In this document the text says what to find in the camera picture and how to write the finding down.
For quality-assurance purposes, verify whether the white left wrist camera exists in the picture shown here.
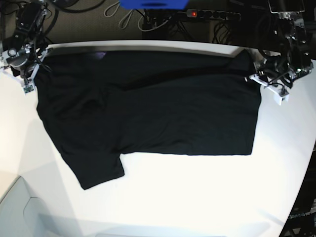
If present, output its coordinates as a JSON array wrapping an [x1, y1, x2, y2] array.
[[274, 91, 289, 106]]

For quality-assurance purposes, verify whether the black t-shirt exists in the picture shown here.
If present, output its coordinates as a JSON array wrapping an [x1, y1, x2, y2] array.
[[35, 50, 261, 190]]

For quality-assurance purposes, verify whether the black power strip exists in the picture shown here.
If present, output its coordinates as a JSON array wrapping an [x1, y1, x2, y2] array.
[[186, 9, 241, 21]]

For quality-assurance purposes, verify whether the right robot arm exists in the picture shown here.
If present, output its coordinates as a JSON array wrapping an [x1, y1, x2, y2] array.
[[0, 0, 59, 93]]

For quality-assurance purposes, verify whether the blue box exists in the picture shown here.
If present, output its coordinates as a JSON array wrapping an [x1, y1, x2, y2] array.
[[119, 0, 189, 9]]

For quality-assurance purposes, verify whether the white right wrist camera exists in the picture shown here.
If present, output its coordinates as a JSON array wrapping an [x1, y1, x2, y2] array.
[[22, 83, 36, 95]]

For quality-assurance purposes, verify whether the white cable loop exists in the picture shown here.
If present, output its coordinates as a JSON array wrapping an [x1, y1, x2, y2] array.
[[103, 4, 139, 29]]

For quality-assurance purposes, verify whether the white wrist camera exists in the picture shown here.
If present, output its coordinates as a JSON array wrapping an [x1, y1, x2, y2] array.
[[22, 83, 36, 95], [274, 91, 289, 106]]

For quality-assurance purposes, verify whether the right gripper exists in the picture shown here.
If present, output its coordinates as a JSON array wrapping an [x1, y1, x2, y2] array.
[[0, 46, 52, 86]]

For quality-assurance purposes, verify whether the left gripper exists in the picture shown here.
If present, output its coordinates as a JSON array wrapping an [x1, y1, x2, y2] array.
[[244, 56, 296, 96]]

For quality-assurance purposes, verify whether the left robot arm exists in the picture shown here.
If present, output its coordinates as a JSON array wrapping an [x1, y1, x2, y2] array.
[[245, 0, 314, 103]]

